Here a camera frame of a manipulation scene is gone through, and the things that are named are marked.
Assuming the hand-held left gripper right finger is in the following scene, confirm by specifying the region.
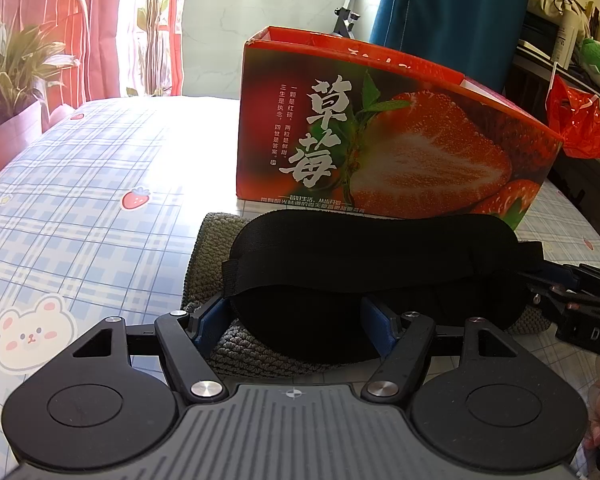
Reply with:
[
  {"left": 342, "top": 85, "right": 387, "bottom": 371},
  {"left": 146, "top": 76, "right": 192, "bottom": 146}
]
[{"left": 361, "top": 297, "right": 518, "bottom": 403}]

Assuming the white bottle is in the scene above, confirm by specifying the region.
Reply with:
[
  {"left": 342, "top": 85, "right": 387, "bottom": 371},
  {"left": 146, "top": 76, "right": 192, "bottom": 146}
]
[{"left": 552, "top": 10, "right": 581, "bottom": 66}]

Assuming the green frog plush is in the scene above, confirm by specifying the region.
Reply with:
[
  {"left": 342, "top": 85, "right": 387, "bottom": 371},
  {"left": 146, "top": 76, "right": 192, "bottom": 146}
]
[{"left": 577, "top": 37, "right": 600, "bottom": 75}]

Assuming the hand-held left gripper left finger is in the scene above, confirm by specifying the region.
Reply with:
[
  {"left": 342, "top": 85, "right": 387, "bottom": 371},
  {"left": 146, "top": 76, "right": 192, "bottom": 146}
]
[{"left": 72, "top": 296, "right": 238, "bottom": 402}]

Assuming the red plastic bag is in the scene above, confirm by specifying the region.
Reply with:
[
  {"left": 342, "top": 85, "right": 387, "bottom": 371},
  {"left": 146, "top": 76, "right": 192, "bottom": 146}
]
[{"left": 545, "top": 74, "right": 600, "bottom": 160}]

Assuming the red strawberry print cardboard box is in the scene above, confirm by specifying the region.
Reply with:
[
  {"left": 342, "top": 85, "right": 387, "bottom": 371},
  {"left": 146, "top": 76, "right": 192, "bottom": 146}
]
[{"left": 235, "top": 25, "right": 565, "bottom": 233}]

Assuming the grey knitted cloth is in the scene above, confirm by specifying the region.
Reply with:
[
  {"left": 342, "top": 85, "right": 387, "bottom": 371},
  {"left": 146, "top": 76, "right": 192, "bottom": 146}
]
[{"left": 180, "top": 212, "right": 551, "bottom": 378}]

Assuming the teal curtain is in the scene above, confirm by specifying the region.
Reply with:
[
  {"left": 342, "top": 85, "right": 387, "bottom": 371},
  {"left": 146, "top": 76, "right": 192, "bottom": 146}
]
[{"left": 369, "top": 0, "right": 536, "bottom": 96}]

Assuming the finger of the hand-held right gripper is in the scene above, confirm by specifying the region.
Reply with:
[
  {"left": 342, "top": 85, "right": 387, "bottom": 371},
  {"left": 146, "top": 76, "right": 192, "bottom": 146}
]
[
  {"left": 525, "top": 280, "right": 600, "bottom": 318},
  {"left": 542, "top": 259, "right": 600, "bottom": 292}
]

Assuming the black sleep eye mask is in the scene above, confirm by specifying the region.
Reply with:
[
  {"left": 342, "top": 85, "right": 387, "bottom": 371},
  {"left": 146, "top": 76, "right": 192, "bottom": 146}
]
[{"left": 222, "top": 208, "right": 543, "bottom": 363}]

